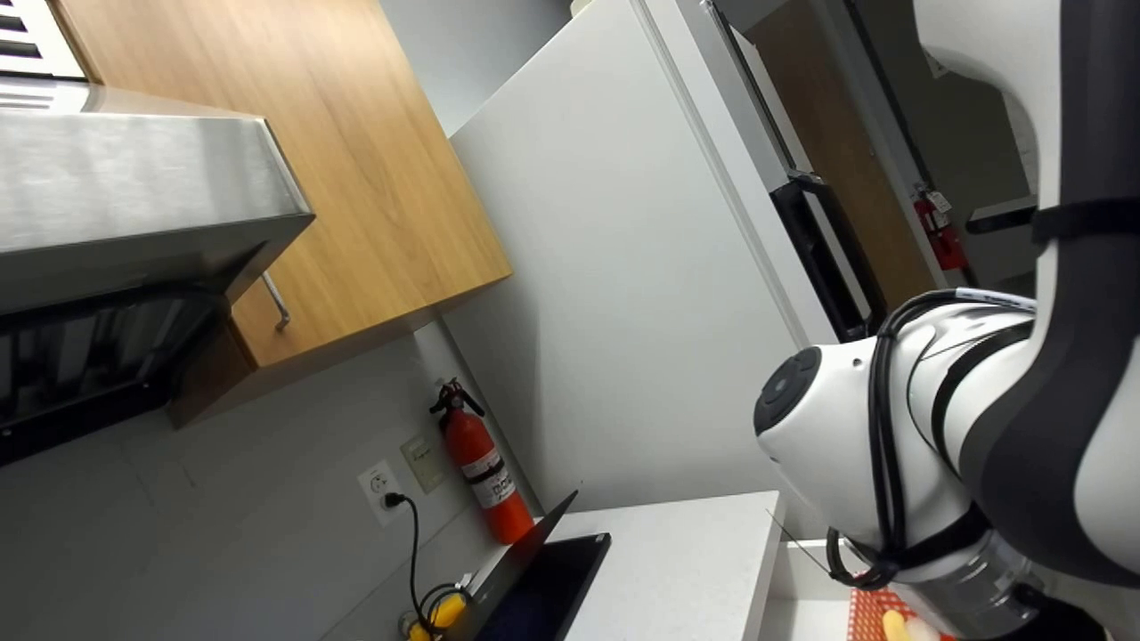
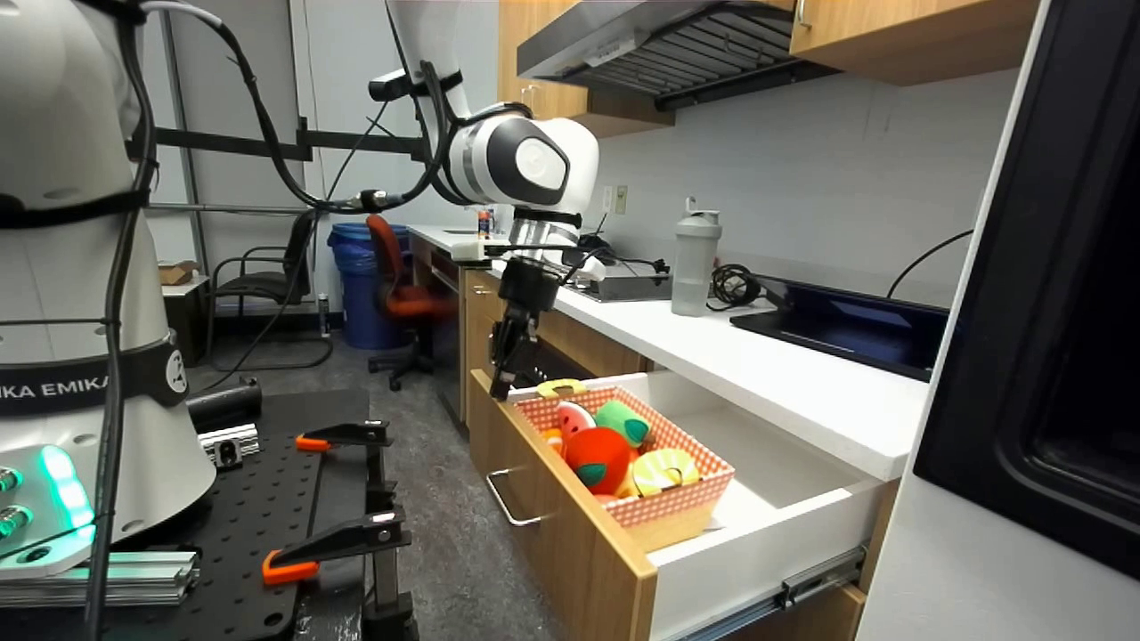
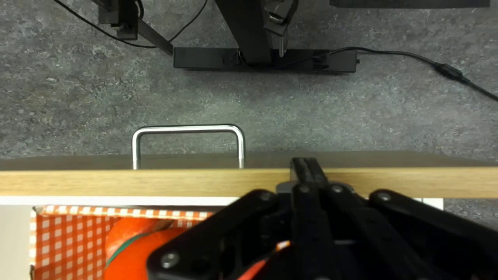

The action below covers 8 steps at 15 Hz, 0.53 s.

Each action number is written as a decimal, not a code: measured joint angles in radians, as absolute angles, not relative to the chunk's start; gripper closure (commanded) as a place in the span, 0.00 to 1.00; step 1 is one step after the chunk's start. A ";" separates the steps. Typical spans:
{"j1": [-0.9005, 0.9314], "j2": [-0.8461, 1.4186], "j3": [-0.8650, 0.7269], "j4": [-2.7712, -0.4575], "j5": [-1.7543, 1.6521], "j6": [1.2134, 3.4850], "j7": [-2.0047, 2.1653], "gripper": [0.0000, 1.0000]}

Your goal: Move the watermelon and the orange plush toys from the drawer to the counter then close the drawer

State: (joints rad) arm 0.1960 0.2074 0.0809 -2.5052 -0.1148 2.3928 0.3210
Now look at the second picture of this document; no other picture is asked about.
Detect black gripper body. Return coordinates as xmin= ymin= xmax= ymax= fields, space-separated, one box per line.
xmin=495 ymin=254 xmax=564 ymax=323

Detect watermelon slice plush toy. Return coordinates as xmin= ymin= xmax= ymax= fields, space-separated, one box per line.
xmin=548 ymin=398 xmax=598 ymax=445

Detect metal drawer handle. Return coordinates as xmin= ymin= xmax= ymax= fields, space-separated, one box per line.
xmin=482 ymin=462 xmax=548 ymax=532

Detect wooden front white drawer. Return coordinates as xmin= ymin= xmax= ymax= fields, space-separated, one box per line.
xmin=465 ymin=368 xmax=902 ymax=641

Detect green plush toy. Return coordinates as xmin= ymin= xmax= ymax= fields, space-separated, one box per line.
xmin=592 ymin=396 xmax=655 ymax=455

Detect wooden base cabinets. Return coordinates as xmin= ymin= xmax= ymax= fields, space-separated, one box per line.
xmin=455 ymin=264 xmax=878 ymax=641

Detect flat grey tray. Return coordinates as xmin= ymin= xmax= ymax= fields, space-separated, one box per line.
xmin=580 ymin=264 xmax=676 ymax=304

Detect red office chair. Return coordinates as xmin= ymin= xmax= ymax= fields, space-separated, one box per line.
xmin=364 ymin=210 xmax=461 ymax=396

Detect grey shaker bottle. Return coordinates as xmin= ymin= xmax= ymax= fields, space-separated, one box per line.
xmin=669 ymin=196 xmax=728 ymax=316

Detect orange patterned basket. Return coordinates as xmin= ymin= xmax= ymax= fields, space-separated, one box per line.
xmin=510 ymin=381 xmax=742 ymax=554

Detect black metal chair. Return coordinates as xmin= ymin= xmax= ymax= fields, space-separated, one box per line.
xmin=209 ymin=207 xmax=339 ymax=375

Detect wooden upper cabinet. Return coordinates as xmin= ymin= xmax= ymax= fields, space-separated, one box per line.
xmin=495 ymin=0 xmax=669 ymax=138
xmin=789 ymin=0 xmax=1045 ymax=88

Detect small black device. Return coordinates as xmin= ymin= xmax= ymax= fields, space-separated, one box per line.
xmin=187 ymin=381 xmax=263 ymax=435

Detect small white device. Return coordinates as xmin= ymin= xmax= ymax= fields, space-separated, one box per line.
xmin=191 ymin=422 xmax=263 ymax=474

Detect steel range hood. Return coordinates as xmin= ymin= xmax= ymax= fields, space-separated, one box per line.
xmin=512 ymin=0 xmax=835 ymax=119

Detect black perforated mounting table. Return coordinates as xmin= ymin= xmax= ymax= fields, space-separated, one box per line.
xmin=0 ymin=385 xmax=422 ymax=641

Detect grey metal pole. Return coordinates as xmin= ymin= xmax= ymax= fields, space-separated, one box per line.
xmin=161 ymin=0 xmax=215 ymax=277

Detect aluminium extrusion bar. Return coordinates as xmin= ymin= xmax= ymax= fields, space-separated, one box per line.
xmin=0 ymin=544 xmax=203 ymax=614

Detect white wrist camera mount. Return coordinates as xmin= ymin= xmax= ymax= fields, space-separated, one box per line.
xmin=510 ymin=207 xmax=614 ymax=294

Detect pale yellow ring toy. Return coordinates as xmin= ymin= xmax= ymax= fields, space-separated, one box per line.
xmin=535 ymin=375 xmax=588 ymax=403

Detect orange handled black clamp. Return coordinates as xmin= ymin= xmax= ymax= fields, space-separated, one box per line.
xmin=294 ymin=416 xmax=398 ymax=520
xmin=259 ymin=510 xmax=417 ymax=641

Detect black stereo camera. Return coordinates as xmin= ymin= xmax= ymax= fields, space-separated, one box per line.
xmin=366 ymin=63 xmax=466 ymax=107

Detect black camera boom stand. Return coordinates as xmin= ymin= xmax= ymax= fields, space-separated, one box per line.
xmin=155 ymin=119 xmax=437 ymax=163

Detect black power cable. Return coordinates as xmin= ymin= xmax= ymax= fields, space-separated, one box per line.
xmin=885 ymin=229 xmax=975 ymax=304

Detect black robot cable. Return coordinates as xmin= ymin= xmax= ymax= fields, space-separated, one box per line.
xmin=69 ymin=0 xmax=476 ymax=641

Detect glossy black wall oven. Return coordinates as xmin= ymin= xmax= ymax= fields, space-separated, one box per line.
xmin=911 ymin=0 xmax=1140 ymax=584

